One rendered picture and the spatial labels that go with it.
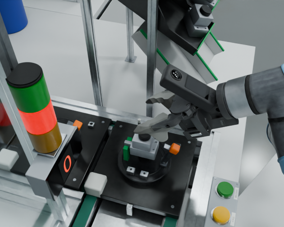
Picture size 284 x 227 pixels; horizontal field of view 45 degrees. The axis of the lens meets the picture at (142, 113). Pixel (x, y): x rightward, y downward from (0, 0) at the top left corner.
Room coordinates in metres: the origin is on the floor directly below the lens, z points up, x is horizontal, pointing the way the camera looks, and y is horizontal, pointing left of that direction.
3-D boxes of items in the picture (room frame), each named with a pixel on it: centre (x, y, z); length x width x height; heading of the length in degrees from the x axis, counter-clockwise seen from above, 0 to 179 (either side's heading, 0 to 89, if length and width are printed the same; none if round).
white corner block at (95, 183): (0.43, 0.12, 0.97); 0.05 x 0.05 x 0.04; 73
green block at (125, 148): (0.50, 0.04, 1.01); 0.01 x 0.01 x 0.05; 73
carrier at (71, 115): (0.57, 0.24, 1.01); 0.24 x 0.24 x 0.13; 73
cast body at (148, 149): (0.50, 0.00, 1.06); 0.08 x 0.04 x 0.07; 73
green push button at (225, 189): (0.42, -0.21, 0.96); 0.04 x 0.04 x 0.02
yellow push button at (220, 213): (0.35, -0.19, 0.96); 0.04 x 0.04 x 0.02
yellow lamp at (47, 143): (0.35, 0.16, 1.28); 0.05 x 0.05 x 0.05
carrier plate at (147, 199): (0.50, -0.01, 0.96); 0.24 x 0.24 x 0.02; 73
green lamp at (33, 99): (0.35, 0.16, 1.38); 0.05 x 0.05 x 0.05
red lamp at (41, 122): (0.35, 0.16, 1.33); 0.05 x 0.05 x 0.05
